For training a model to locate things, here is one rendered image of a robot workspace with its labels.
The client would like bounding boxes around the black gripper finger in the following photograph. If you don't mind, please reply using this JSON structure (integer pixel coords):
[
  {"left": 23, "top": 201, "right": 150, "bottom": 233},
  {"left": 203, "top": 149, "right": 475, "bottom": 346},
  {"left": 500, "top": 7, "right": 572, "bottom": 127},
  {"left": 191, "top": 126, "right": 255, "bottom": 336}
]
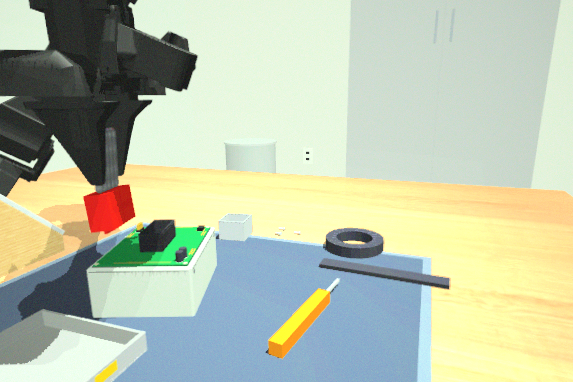
[
  {"left": 105, "top": 99, "right": 153, "bottom": 176},
  {"left": 23, "top": 101, "right": 121, "bottom": 186}
]

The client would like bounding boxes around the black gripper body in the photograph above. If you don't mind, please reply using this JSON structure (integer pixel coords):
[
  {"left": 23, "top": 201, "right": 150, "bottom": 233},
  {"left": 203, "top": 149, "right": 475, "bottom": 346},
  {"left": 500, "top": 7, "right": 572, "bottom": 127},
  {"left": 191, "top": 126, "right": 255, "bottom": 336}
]
[{"left": 0, "top": 0, "right": 166, "bottom": 102}]

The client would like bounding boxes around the blue work mat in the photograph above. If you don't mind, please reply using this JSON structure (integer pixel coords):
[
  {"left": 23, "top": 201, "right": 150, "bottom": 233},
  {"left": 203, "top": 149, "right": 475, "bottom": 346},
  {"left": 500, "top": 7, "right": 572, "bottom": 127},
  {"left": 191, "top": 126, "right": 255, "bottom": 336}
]
[{"left": 0, "top": 224, "right": 432, "bottom": 382}]

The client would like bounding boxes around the red plug with grey cables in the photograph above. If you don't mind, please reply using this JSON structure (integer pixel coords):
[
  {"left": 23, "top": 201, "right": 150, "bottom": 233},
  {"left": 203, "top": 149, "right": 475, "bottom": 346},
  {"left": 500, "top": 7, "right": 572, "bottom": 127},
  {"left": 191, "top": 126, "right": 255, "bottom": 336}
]
[{"left": 83, "top": 127, "right": 135, "bottom": 234}]

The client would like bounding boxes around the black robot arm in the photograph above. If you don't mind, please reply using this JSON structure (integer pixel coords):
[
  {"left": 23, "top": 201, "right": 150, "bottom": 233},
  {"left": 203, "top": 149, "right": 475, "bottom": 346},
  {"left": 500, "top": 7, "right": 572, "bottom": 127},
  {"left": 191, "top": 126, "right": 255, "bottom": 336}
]
[{"left": 0, "top": 5, "right": 197, "bottom": 197}]

